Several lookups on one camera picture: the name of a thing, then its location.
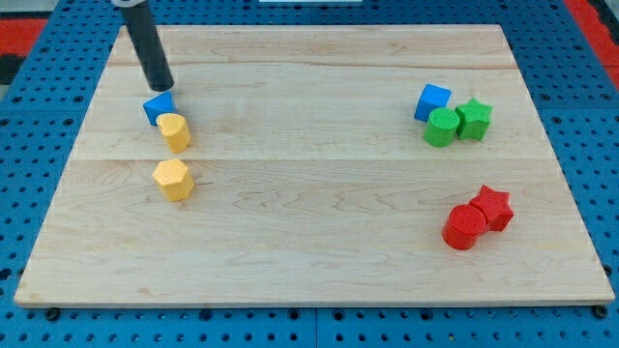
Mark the green star block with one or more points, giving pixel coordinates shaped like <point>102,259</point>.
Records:
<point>474,120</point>

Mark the red star block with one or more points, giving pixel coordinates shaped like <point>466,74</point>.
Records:
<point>495,206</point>

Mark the green cylinder block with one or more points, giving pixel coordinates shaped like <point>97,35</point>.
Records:
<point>442,124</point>

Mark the blue triangle block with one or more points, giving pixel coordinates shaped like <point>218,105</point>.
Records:
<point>158,105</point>

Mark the blue cube block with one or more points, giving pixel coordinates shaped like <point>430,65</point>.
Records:
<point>432,97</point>

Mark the yellow rounded block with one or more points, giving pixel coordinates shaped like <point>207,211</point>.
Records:
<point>175,131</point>

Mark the light wooden board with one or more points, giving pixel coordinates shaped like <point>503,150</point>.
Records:
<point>314,185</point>

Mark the yellow hexagon block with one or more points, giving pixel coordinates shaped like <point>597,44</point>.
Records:
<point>174,179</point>

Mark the red cylinder block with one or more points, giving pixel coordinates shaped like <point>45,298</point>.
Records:
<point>464,226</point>

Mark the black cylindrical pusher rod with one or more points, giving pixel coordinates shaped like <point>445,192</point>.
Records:
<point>146,41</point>

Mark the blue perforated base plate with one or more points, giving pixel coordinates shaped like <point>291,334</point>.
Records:
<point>43,109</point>

